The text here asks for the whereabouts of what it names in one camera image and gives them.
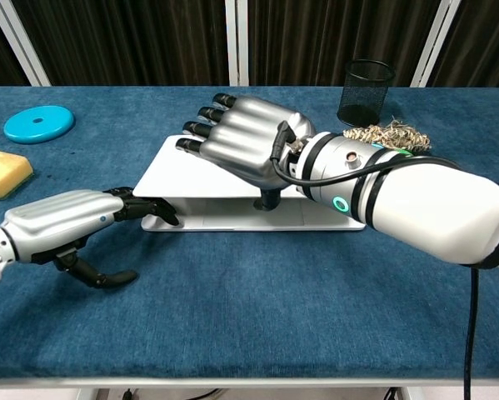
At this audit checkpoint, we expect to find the silver laptop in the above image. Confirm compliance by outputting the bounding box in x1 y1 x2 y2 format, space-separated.
132 134 367 233

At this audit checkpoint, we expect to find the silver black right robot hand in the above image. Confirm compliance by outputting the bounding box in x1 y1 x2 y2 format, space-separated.
176 92 317 212

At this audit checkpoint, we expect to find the green ball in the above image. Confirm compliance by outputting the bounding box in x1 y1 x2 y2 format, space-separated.
372 142 415 158

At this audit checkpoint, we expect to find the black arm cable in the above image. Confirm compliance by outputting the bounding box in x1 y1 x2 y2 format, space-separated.
269 120 483 400

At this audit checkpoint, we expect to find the white frame post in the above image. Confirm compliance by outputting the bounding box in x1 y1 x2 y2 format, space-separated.
411 0 462 88
224 0 251 88
0 0 51 88

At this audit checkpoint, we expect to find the beige twine bundle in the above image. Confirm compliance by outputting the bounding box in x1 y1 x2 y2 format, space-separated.
342 117 433 153

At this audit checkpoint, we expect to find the blue round disc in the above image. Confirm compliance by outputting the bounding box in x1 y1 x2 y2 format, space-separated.
3 105 77 144

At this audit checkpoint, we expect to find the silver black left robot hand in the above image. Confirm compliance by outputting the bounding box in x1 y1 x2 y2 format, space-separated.
1 187 182 291

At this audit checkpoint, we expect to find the black pleated curtain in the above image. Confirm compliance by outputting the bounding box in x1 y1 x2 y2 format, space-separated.
0 0 499 88

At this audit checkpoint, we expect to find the black mesh pen cup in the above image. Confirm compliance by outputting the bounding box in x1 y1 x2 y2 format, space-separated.
337 58 397 128

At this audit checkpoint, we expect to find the blue table cloth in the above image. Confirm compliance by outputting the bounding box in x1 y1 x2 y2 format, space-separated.
0 85 499 382

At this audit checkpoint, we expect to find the yellow sponge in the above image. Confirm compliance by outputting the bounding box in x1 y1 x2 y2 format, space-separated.
0 146 35 199

